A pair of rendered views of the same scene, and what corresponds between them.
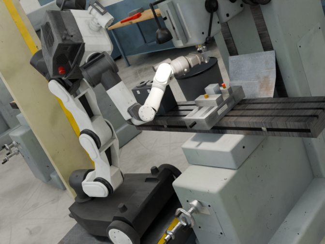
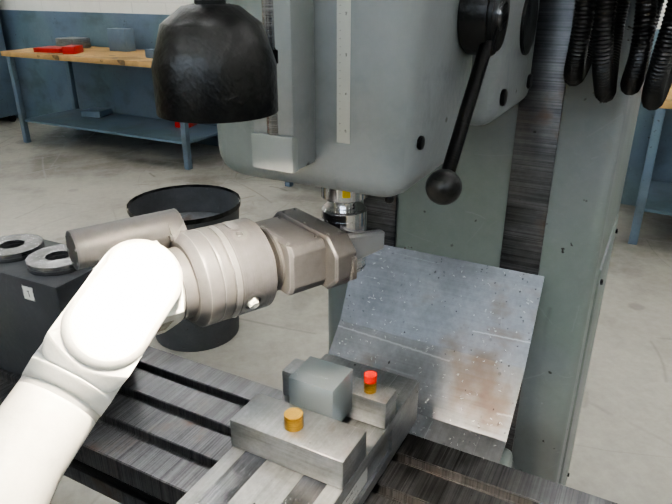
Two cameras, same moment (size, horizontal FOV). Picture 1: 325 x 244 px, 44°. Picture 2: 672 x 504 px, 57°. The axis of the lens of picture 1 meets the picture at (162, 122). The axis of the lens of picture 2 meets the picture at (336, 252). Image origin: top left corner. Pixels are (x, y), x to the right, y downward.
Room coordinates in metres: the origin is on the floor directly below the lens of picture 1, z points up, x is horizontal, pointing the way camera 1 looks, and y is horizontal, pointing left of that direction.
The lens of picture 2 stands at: (1.46, -0.07, 1.48)
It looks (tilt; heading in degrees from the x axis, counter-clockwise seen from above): 24 degrees down; 335
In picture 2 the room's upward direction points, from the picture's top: straight up
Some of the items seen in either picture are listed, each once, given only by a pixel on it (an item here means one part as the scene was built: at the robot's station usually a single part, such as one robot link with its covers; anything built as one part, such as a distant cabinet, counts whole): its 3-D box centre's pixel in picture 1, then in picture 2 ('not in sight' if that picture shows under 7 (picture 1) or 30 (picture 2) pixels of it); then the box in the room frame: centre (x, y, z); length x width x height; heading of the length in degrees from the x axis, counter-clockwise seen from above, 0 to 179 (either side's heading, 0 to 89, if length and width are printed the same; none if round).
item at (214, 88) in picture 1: (213, 91); (321, 393); (2.03, -0.32, 1.02); 0.06 x 0.05 x 0.06; 37
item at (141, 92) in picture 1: (154, 96); (46, 307); (2.44, -0.02, 1.01); 0.22 x 0.12 x 0.20; 39
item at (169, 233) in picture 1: (174, 229); not in sight; (1.80, 0.17, 0.49); 0.22 x 0.06 x 0.06; 127
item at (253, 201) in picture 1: (250, 186); not in sight; (1.99, -0.31, 0.41); 0.81 x 0.32 x 0.60; 127
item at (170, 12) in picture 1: (174, 23); (280, 33); (1.94, -0.25, 1.44); 0.04 x 0.04 x 0.21; 37
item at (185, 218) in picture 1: (189, 213); not in sight; (1.70, 0.06, 0.61); 0.16 x 0.12 x 0.12; 127
